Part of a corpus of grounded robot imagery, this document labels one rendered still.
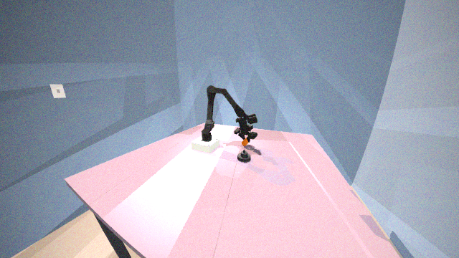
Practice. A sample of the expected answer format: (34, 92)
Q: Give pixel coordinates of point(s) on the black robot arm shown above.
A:
(243, 117)

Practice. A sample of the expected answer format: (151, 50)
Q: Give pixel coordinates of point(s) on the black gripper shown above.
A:
(244, 131)

